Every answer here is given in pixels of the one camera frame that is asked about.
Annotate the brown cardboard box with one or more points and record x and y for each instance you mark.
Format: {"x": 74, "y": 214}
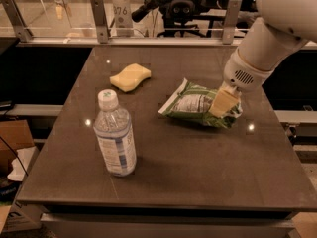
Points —
{"x": 14, "y": 135}

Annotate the right metal railing post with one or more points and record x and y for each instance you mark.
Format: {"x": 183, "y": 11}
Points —
{"x": 230, "y": 21}

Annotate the left metal railing post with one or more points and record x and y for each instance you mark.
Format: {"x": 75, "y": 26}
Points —
{"x": 21, "y": 30}

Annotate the clear plastic water bottle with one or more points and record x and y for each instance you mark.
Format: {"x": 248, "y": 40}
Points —
{"x": 114, "y": 132}

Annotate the yellow sponge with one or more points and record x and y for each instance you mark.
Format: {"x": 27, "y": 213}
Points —
{"x": 130, "y": 77}

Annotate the green jalapeno chip bag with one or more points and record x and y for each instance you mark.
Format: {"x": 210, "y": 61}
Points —
{"x": 191, "y": 102}

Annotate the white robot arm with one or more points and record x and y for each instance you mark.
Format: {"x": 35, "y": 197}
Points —
{"x": 282, "y": 28}

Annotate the middle metal railing post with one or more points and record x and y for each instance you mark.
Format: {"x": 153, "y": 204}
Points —
{"x": 100, "y": 20}

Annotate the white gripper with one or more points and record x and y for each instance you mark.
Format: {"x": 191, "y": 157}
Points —
{"x": 242, "y": 72}

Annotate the white cardboard box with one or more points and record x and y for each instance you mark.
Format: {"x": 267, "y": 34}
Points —
{"x": 16, "y": 217}

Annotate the metal railing post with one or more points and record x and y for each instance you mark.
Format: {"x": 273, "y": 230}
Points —
{"x": 230, "y": 21}
{"x": 21, "y": 30}
{"x": 100, "y": 20}

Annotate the black office chair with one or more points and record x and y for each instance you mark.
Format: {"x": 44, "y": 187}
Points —
{"x": 175, "y": 18}

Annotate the white paper sheet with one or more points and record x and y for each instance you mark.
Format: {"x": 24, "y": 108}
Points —
{"x": 23, "y": 163}

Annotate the white numbered pillar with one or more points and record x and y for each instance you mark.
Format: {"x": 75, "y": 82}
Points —
{"x": 123, "y": 18}

